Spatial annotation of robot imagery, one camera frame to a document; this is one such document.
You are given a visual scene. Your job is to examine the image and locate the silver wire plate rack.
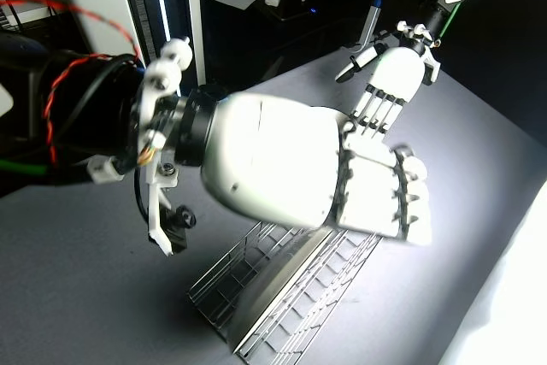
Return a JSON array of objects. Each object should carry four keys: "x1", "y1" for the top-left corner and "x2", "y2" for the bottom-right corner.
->
[{"x1": 186, "y1": 221, "x2": 384, "y2": 365}]

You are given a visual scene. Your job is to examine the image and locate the green right arm cable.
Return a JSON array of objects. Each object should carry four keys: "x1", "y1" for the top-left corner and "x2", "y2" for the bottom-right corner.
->
[{"x1": 0, "y1": 158, "x2": 48, "y2": 176}]

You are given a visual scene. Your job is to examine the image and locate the black device with blue light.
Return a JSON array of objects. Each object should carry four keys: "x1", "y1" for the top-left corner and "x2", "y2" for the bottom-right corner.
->
[{"x1": 273, "y1": 0, "x2": 321, "y2": 23}]

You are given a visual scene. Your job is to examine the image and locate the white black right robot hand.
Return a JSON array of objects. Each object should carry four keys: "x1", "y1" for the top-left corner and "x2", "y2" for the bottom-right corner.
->
[{"x1": 199, "y1": 91, "x2": 432, "y2": 247}]

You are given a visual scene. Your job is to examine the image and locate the white background shelf board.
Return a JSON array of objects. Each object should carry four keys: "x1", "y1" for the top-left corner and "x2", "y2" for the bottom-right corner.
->
[{"x1": 0, "y1": 0, "x2": 86, "y2": 35}]

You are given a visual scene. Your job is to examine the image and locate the silver cable connector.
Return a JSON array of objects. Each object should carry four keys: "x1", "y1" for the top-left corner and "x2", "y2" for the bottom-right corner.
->
[{"x1": 357, "y1": 0, "x2": 384, "y2": 48}]

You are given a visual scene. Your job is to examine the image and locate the red black twisted wire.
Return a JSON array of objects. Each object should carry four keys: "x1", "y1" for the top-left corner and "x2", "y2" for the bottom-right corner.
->
[{"x1": 0, "y1": 0, "x2": 144, "y2": 165}]

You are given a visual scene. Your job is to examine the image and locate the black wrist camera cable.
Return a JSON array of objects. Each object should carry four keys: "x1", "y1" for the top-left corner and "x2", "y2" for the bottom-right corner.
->
[{"x1": 133, "y1": 166, "x2": 151, "y2": 223}]

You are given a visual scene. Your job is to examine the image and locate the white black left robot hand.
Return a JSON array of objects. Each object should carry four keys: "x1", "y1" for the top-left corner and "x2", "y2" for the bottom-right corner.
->
[{"x1": 335, "y1": 42, "x2": 426, "y2": 139}]

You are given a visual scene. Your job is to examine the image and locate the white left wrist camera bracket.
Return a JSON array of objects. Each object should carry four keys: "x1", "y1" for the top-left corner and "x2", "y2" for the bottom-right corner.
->
[{"x1": 396, "y1": 21, "x2": 442, "y2": 86}]

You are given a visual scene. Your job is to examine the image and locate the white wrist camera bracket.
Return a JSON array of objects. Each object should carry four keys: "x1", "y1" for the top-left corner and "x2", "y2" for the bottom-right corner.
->
[
  {"x1": 134, "y1": 38, "x2": 197, "y2": 257},
  {"x1": 396, "y1": 21, "x2": 442, "y2": 86}
]

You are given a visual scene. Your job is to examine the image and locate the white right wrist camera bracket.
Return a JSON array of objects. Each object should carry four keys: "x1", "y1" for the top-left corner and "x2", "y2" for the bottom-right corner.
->
[{"x1": 134, "y1": 38, "x2": 197, "y2": 257}]

